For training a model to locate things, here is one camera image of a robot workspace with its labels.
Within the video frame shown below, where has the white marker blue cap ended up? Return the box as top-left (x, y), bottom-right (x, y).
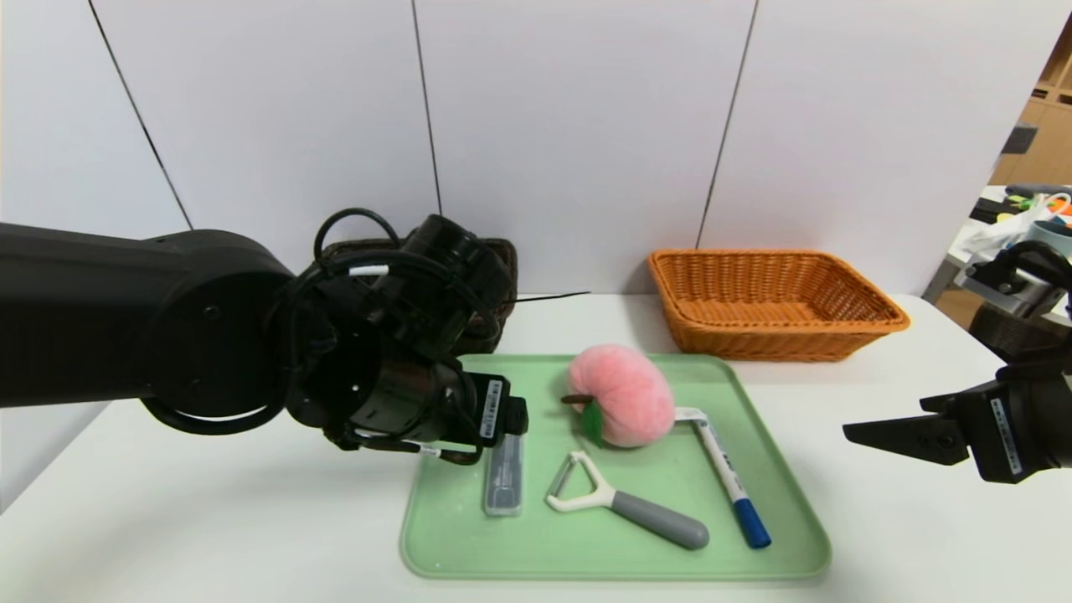
top-left (674, 406), bottom-right (771, 549)

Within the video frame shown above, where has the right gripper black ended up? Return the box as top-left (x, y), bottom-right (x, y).
top-left (842, 372), bottom-right (1072, 485)

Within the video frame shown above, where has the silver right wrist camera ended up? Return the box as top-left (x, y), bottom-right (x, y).
top-left (963, 260), bottom-right (1058, 319)

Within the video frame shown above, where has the pink plush peach toy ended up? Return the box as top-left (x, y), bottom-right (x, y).
top-left (561, 344), bottom-right (676, 448)

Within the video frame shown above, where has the grey barcoded pen case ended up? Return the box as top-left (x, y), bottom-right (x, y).
top-left (484, 431), bottom-right (526, 516)

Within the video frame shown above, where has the white plastic bag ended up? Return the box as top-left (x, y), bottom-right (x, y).
top-left (959, 197), bottom-right (1064, 260)

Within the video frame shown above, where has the dark brown wicker basket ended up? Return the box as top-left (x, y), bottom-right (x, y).
top-left (322, 237), bottom-right (519, 357)

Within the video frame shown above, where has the wooden background shelf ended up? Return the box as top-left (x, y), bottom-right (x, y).
top-left (985, 17), bottom-right (1072, 189)

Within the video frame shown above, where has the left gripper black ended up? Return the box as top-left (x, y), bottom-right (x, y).
top-left (436, 371), bottom-right (529, 448)

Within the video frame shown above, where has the white peeler grey handle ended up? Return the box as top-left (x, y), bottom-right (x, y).
top-left (545, 450), bottom-right (710, 550)

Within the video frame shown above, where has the black left camera cable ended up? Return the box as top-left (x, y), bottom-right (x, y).
top-left (314, 208), bottom-right (401, 262)

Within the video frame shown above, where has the green plastic tray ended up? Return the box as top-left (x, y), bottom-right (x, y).
top-left (400, 353), bottom-right (832, 580)

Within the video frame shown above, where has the orange wicker basket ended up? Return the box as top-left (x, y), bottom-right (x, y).
top-left (647, 250), bottom-right (910, 363)

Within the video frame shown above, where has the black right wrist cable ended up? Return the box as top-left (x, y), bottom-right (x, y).
top-left (1005, 241), bottom-right (1072, 290)

